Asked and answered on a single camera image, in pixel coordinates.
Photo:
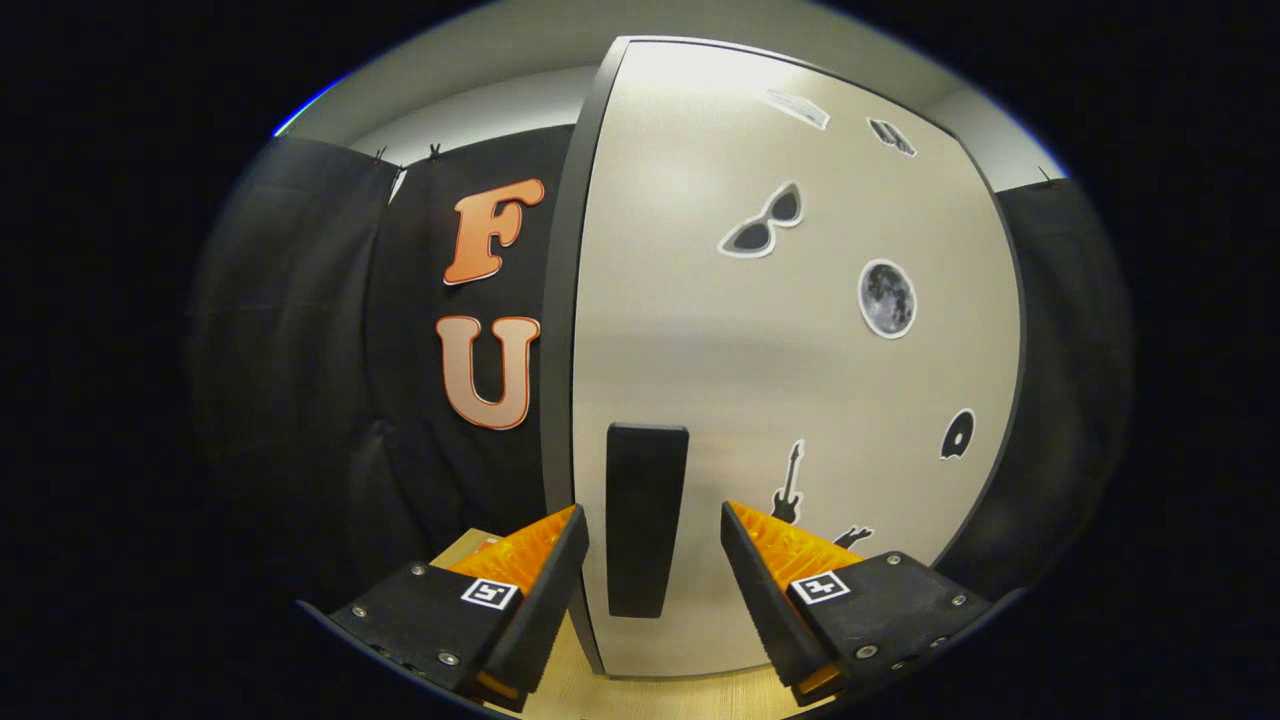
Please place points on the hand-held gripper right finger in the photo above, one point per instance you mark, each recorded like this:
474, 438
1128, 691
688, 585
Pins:
765, 600

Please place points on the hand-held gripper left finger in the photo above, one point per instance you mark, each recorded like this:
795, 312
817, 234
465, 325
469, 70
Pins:
545, 600

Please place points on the dark grey shoe cabinet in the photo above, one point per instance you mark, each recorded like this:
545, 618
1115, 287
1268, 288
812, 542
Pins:
560, 350

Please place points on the beige shoe cabinet door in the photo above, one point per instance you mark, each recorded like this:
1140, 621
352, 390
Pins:
700, 300

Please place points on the beige orange cover book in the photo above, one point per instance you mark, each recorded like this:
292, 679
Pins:
465, 550

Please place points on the black backdrop cloth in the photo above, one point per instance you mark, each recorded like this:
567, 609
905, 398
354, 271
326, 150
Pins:
300, 400

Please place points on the long ceiling light strip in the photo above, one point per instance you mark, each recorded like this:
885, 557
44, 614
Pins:
305, 110

